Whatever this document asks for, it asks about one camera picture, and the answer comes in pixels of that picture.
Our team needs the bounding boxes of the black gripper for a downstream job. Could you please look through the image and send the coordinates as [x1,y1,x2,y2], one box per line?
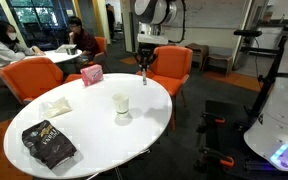
[133,43,159,73]

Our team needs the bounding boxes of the grey marker pen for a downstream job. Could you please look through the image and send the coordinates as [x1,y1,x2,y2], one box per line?
[142,67,148,86]

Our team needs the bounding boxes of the orange armchair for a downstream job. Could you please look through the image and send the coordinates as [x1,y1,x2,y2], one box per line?
[86,36,109,67]
[135,45,194,132]
[0,56,84,106]

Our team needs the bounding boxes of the brown wooden stool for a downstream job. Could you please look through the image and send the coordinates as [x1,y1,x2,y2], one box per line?
[201,53,235,76]
[185,42,210,71]

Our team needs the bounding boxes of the pink tissue box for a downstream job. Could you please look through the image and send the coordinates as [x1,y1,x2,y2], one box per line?
[79,63,105,88]

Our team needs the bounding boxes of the standing person in dark clothes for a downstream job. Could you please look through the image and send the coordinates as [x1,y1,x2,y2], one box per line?
[105,2,117,34]

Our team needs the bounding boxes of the person in dark red sweater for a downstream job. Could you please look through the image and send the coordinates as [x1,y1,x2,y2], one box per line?
[66,15,101,66]

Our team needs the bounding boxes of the open laptop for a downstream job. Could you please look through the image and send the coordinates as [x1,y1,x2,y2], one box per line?
[54,43,79,56]

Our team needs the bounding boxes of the small round white table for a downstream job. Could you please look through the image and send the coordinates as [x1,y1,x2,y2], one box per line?
[23,48,84,65]

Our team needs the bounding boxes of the clear plastic bag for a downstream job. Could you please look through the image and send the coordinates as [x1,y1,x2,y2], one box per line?
[39,96,74,120]

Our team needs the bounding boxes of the black coffee bag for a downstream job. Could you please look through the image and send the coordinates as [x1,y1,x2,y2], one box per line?
[20,119,79,171]

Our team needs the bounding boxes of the person with white face mask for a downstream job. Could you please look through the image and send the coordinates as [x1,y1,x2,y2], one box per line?
[0,19,47,75]

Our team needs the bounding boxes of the round white pedestal table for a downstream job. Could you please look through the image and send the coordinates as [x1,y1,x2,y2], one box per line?
[2,72,174,180]

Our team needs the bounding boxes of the scribbled wall whiteboard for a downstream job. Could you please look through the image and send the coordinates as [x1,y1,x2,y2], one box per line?
[183,0,250,30]

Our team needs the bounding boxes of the black clamp with orange handle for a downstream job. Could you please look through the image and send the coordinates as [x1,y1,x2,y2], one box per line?
[199,111,227,127]
[198,146,236,169]

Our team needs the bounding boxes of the black stereo camera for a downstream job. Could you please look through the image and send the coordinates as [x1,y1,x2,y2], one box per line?
[233,29,264,38]

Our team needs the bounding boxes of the black camera stand pole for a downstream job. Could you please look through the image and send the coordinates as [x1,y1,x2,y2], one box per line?
[239,33,288,118]

